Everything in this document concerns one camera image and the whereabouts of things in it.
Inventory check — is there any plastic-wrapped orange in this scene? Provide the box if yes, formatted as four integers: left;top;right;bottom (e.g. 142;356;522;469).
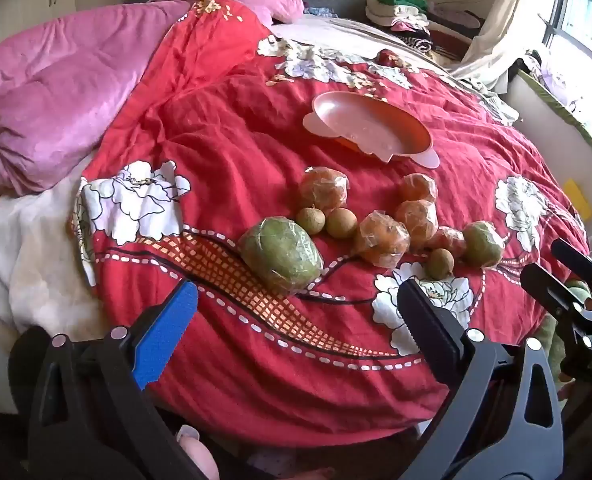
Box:
397;173;437;204
395;200;439;251
298;166;351;211
426;226;466;259
353;211;411;268

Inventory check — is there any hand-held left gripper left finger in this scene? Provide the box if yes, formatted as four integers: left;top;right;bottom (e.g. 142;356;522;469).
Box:
8;280;217;480

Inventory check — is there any grey checked sheet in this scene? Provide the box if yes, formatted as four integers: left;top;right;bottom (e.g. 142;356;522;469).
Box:
450;72;519;126

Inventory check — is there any pink velvet blanket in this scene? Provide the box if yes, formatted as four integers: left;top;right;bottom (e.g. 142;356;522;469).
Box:
0;0;191;196

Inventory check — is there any purple folded garment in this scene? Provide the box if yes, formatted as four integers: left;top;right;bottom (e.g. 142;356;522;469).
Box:
428;2;486;33

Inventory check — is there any cream curtain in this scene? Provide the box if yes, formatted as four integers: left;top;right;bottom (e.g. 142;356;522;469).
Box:
446;0;571;96

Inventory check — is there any purple cloth bundle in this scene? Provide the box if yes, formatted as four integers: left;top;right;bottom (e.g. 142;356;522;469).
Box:
523;50;576;96

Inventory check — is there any window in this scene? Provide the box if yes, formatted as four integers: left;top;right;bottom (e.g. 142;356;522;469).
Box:
543;0;592;126

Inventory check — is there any red floral blanket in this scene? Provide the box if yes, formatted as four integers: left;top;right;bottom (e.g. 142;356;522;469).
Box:
71;0;591;446

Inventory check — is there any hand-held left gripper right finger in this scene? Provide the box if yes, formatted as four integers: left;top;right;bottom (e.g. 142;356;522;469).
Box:
397;277;564;480

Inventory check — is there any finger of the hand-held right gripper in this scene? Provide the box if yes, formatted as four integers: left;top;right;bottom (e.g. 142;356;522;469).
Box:
520;262;592;326
550;238;592;306

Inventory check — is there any green-edged windowsill mat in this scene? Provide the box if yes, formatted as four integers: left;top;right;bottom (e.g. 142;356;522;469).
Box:
506;67;592;181

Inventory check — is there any large green fruit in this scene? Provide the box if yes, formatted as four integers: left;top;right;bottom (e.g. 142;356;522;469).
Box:
239;216;324;293

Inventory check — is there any yellow flat object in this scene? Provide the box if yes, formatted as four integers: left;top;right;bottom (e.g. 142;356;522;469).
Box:
563;178;592;221

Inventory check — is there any brown longan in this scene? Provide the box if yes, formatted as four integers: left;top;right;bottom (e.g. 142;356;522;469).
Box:
424;248;455;281
296;206;325;235
325;207;359;239

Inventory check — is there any small green fruit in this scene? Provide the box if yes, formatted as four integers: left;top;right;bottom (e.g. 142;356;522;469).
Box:
462;221;504;267

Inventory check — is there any person's left hand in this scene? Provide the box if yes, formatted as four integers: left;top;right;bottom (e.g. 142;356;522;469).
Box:
176;425;221;480

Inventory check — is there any pile of folded clothes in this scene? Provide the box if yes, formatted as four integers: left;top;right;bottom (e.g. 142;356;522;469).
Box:
366;0;429;28

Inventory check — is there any striped black white garment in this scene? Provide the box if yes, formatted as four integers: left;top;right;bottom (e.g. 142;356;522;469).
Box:
398;30;434;53

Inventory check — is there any pink plastic plate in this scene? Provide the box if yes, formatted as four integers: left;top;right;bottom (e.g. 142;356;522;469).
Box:
303;91;439;168

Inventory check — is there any white fleece blanket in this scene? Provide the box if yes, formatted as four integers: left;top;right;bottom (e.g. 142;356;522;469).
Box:
0;152;107;356

